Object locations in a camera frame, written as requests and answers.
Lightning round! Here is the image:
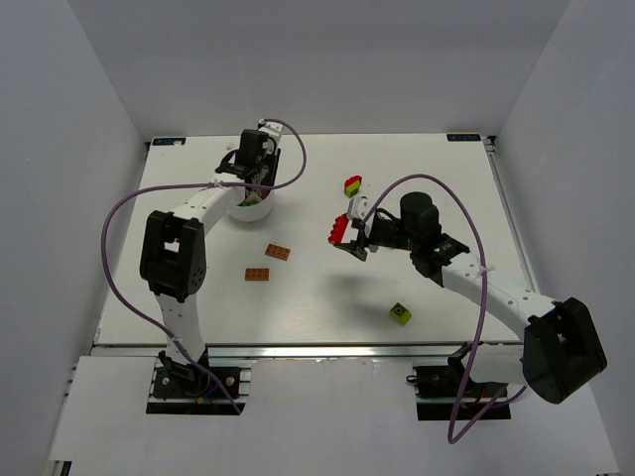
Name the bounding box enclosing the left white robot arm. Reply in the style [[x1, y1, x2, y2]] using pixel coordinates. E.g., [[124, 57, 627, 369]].
[[140, 121, 283, 366]]

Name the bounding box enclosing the red and lime lego stack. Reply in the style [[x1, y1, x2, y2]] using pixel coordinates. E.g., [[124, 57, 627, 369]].
[[343, 175, 362, 198]]

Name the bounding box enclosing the white round divided container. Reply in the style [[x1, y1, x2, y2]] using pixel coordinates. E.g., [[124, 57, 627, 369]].
[[229, 191, 276, 223]]

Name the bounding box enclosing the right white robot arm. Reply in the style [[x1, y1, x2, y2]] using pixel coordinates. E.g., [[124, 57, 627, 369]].
[[327, 192, 607, 404]]

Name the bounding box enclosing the orange flat lego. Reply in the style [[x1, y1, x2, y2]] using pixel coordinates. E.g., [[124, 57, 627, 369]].
[[265, 244, 291, 261], [244, 268, 270, 282]]

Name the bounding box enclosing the lower orange flat lego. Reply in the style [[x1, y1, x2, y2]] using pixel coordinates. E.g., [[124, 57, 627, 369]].
[[244, 268, 270, 282]]

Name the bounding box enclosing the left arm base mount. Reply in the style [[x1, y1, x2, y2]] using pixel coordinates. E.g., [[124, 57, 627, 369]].
[[146, 351, 251, 417]]

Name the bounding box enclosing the aluminium table frame rail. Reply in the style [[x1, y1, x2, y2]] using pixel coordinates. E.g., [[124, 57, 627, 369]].
[[88, 340, 522, 361]]

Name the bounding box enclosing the left blue table label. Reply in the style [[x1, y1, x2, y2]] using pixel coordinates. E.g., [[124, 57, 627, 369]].
[[151, 137, 187, 147]]

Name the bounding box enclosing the red half-round lego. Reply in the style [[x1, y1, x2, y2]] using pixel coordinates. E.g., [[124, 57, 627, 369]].
[[327, 214, 350, 245]]

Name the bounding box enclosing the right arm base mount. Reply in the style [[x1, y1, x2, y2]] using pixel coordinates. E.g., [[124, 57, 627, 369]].
[[405, 346, 512, 421]]

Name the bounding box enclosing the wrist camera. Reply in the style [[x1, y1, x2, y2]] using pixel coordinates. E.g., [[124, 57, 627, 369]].
[[346, 195, 370, 220], [258, 119, 284, 155]]

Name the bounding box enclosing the blue table label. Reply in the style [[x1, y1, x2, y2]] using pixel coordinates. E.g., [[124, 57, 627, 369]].
[[445, 133, 481, 142], [151, 137, 187, 147]]

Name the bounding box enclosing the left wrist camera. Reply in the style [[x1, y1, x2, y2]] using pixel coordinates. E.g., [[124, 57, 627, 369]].
[[258, 119, 284, 155]]

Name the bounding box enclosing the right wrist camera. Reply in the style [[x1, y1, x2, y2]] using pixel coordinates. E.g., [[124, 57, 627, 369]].
[[346, 195, 370, 220]]

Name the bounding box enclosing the lime lego with print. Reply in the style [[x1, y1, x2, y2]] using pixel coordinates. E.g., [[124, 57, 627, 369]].
[[389, 302, 412, 325]]

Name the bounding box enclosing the upper orange flat lego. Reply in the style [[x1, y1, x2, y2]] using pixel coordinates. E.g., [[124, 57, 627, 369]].
[[265, 244, 291, 261]]

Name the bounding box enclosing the right blue table label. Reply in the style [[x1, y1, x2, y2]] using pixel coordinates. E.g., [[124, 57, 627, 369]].
[[445, 133, 481, 142]]

